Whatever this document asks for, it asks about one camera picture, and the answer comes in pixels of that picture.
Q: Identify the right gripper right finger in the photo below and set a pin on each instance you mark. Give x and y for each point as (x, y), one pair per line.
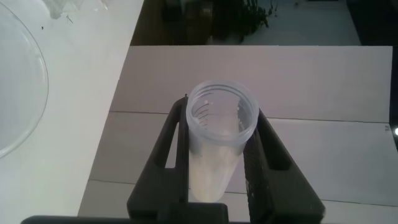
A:
(280, 189)

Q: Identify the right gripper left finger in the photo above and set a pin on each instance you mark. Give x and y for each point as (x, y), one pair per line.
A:
(161, 186)

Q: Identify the test tube with pale pigment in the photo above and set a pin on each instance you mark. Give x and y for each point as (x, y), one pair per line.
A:
(211, 174)

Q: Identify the dark green potted plant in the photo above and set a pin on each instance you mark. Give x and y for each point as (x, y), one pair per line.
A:
(245, 15)

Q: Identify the clear glass beaker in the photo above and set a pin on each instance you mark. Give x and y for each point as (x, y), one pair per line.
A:
(18, 87)

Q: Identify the clear acrylic test tube rack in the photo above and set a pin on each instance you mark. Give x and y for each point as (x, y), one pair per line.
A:
(71, 6)

